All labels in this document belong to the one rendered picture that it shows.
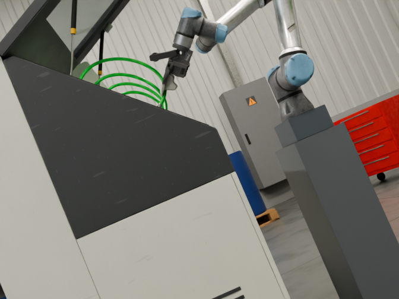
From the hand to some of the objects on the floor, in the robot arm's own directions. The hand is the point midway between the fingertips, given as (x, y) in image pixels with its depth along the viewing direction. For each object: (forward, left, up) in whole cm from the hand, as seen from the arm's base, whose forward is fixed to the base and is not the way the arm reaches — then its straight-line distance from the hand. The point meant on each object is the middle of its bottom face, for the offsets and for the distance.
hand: (161, 91), depth 218 cm
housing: (+55, -44, -121) cm, 140 cm away
